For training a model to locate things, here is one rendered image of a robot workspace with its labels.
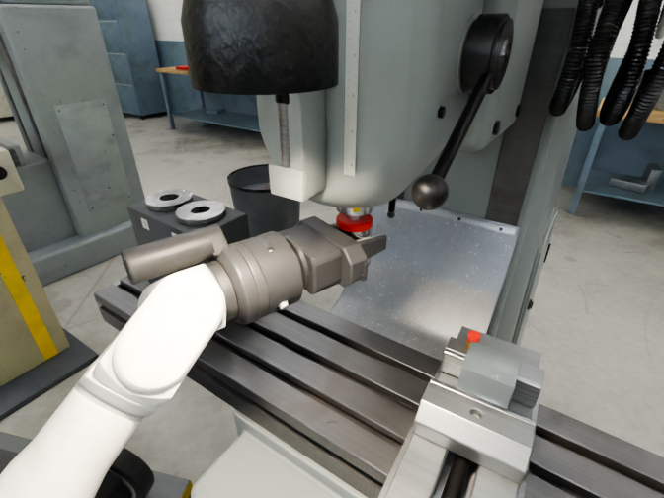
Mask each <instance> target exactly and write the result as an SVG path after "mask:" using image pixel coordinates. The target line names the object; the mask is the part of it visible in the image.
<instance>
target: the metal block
mask: <svg viewBox="0 0 664 498"><path fill-rule="evenodd" d="M520 364H521V358H518V357H515V356H513V355H510V354H507V353H504V352H501V351H499V350H496V349H493V348H490V347H488V346H485V345H482V344H479V343H476V342H474V341H472V342H471V344H470V346H469V349H468V351H467V354H466V356H465V359H464V361H463V364H462V366H461V370H460V374H459V378H458V382H457V387H456V388H458V389H460V390H462V391H465V392H467V393H470V394H472V395H474V396H477V397H479V398H482V399H484V400H486V401H489V402H491V403H494V404H496V405H498V406H501V407H503V408H506V409H508V406H509V403H510V400H511V397H512V394H513V392H514V389H515V385H516V381H517V376H518V372H519V368H520Z"/></svg>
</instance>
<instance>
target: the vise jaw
mask: <svg viewBox="0 0 664 498"><path fill-rule="evenodd" d="M536 425H537V422H536V421H534V420H532V419H529V418H527V417H525V416H522V415H520V414H518V413H515V412H513V411H510V410H508V409H506V408H503V407H501V406H498V405H496V404H494V403H491V402H489V401H486V400H484V399H482V398H479V397H477V396H474V395H472V394H470V393H467V392H465V391H462V390H460V389H458V388H455V387H453V386H451V385H448V384H446V383H443V382H441V381H439V380H436V379H434V378H431V380H430V382H429V384H428V386H427V388H426V390H425V392H424V394H423V397H422V399H421V401H420V404H419V407H418V410H417V413H416V416H415V419H414V424H413V430H412V432H413V433H415V434H417V435H419V436H421V437H423V438H425V439H427V440H429V441H431V442H433V443H435V444H437V445H439V446H441V447H443V448H445V449H447V450H449V451H451V452H453V453H455V454H457V455H459V456H461V457H465V458H467V459H469V460H471V461H473V462H475V463H477V464H479V465H481V466H483V467H485V468H487V469H489V470H491V471H493V472H495V473H497V474H499V475H501V476H503V477H505V478H507V479H509V480H511V481H513V482H515V483H517V484H519V485H521V484H522V482H523V480H524V477H525V475H526V473H527V469H528V466H529V462H530V458H531V454H532V450H533V445H534V439H535V432H536Z"/></svg>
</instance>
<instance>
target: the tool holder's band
mask: <svg viewBox="0 0 664 498"><path fill-rule="evenodd" d="M336 225H337V226H338V227H339V228H340V229H342V230H345V231H349V232H362V231H366V230H369V229H370V228H372V226H373V217H372V216H371V215H370V214H367V215H364V218H362V219H360V220H350V219H348V218H347V217H346V216H345V215H344V214H342V213H339V214H338V215H337V216H336Z"/></svg>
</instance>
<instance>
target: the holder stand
mask: <svg viewBox="0 0 664 498"><path fill-rule="evenodd" d="M127 209H128V213H129V216H130V220H131V223H132V226H133V230H134V233H135V237H136V240H137V243H138V246H139V245H143V244H146V243H150V242H153V241H157V240H160V239H164V238H167V237H171V236H175V235H178V234H182V233H185V232H189V231H192V230H196V229H199V228H203V227H207V226H210V225H214V224H217V225H218V226H219V227H220V229H221V230H222V232H223V235H224V237H225V239H226V242H227V245H229V244H232V243H235V242H238V241H241V240H245V239H248V238H250V234H249V226H248V218H247V214H246V213H244V212H242V211H239V210H236V209H234V208H231V207H226V206H225V205H224V204H222V203H221V202H216V201H210V200H207V199H205V198H202V197H199V196H197V195H194V194H192V193H191V192H190V191H188V190H183V189H171V190H164V191H160V192H156V193H154V194H151V195H149V196H148V197H147V198H146V199H145V201H142V202H139V203H136V204H133V205H130V206H128V207H127ZM208 262H209V260H206V261H203V262H200V263H198V264H195V265H192V266H189V267H186V268H183V269H180V270H177V271H174V272H171V273H168V274H165V275H162V276H159V277H156V278H153V279H150V280H149V282H150V283H151V284H152V283H154V282H156V281H158V280H160V279H163V278H165V277H167V276H169V275H172V274H174V273H177V272H180V271H184V270H187V269H190V268H193V267H196V266H198V265H201V264H206V263H208Z"/></svg>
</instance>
